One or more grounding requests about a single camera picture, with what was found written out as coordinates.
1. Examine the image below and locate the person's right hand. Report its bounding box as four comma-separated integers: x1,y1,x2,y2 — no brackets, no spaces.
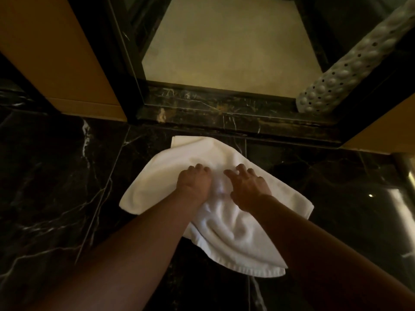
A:
223,163,272,213

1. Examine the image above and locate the person's left forearm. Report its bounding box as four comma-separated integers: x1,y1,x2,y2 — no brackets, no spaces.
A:
31,190,208,311

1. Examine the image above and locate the person's left hand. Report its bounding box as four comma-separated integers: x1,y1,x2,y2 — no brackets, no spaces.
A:
176,163,214,205

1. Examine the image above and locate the stainless steel bin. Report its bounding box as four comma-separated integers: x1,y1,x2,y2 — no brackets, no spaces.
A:
386,152,415,259

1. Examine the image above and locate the white towel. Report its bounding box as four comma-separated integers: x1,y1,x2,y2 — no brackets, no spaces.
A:
119,136,314,278

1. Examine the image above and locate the black marble door threshold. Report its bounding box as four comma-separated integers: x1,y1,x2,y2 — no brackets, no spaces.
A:
136,79,345,143

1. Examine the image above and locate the white bumpy rolled bath mat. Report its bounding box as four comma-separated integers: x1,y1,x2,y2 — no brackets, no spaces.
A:
296,0,415,114

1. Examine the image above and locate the black door frame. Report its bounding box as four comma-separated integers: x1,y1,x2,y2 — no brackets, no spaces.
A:
66,0,148,124

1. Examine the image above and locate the person's right forearm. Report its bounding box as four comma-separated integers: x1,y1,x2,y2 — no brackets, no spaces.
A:
241,194,415,311

